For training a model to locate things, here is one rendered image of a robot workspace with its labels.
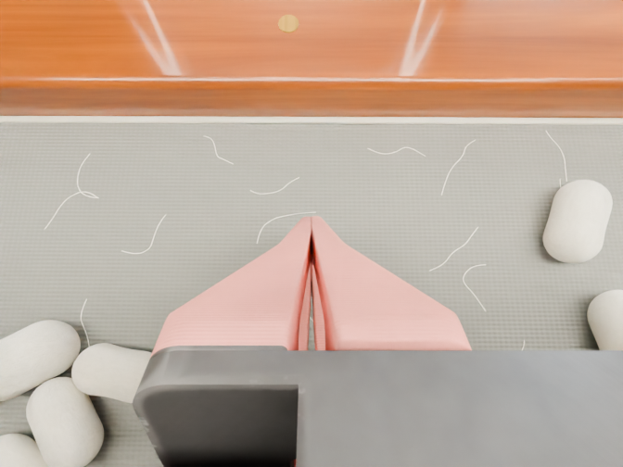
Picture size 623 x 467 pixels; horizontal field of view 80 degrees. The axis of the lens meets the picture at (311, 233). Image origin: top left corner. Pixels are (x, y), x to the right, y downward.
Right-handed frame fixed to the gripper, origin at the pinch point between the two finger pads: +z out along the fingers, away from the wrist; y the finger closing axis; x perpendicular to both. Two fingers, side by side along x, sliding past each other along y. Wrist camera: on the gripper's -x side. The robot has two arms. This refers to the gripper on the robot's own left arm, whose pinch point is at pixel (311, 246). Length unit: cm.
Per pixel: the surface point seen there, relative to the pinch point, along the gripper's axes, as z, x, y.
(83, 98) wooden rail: 6.2, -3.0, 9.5
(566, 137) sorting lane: 6.3, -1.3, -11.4
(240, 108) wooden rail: 6.7, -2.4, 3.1
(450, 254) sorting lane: 2.4, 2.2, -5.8
